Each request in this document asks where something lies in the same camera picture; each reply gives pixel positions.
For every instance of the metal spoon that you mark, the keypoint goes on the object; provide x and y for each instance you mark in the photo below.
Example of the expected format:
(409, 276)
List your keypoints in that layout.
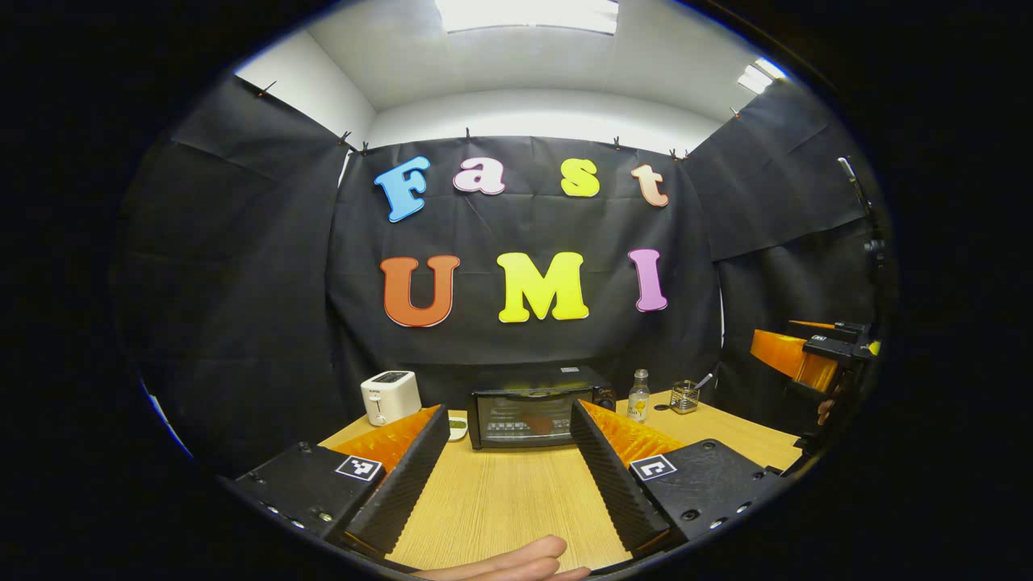
(704, 379)

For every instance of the clear bottle with yellow label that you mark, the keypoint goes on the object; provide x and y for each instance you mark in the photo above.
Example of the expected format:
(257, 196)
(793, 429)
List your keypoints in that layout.
(638, 402)

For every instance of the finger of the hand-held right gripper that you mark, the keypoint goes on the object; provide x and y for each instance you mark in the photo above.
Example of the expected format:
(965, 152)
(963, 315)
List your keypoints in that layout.
(787, 355)

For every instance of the large ceiling light panel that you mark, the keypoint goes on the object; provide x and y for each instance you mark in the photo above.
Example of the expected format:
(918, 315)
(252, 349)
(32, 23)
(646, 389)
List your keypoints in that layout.
(529, 14)

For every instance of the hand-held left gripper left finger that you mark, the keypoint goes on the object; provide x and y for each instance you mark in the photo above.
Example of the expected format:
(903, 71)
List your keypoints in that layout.
(403, 484)

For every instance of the white toaster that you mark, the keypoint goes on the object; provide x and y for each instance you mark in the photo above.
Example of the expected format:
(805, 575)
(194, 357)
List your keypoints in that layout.
(391, 399)

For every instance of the black electric oven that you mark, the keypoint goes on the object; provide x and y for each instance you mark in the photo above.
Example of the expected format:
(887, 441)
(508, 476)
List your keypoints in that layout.
(500, 420)

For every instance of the small ceiling light panel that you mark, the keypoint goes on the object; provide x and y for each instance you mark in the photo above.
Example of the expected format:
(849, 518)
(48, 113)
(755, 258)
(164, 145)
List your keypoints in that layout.
(760, 74)

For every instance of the red meat steak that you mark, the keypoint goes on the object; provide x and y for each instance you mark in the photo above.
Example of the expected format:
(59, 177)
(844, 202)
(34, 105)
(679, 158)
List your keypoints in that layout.
(538, 424)

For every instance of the black backdrop cloth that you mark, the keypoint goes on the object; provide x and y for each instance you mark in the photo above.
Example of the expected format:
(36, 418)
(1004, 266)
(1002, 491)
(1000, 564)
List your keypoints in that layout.
(242, 282)

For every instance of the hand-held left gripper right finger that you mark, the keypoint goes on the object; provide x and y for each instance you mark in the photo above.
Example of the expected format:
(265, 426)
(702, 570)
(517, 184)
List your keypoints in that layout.
(617, 484)

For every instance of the white divided snack dish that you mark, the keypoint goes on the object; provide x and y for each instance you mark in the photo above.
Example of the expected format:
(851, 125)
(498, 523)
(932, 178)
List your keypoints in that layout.
(457, 428)

